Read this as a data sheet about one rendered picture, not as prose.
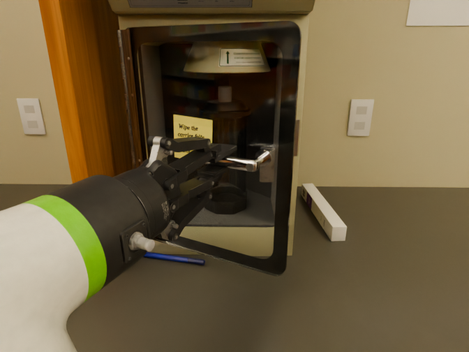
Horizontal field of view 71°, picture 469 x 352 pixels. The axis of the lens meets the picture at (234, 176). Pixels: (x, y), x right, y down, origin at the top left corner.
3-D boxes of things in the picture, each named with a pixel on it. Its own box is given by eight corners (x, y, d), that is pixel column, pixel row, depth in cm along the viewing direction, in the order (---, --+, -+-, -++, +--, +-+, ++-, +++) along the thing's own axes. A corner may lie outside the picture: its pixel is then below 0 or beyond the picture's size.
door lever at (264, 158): (217, 158, 54) (216, 142, 53) (271, 166, 50) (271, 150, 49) (199, 167, 50) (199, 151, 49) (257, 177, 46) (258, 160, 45)
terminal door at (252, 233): (146, 235, 69) (124, 27, 55) (285, 276, 56) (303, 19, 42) (144, 237, 68) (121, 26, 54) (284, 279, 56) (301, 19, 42)
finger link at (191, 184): (170, 201, 36) (170, 214, 37) (219, 179, 46) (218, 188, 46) (142, 195, 38) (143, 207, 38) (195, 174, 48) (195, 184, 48)
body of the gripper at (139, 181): (151, 264, 32) (201, 223, 40) (142, 183, 29) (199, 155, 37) (95, 245, 35) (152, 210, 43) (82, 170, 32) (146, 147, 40)
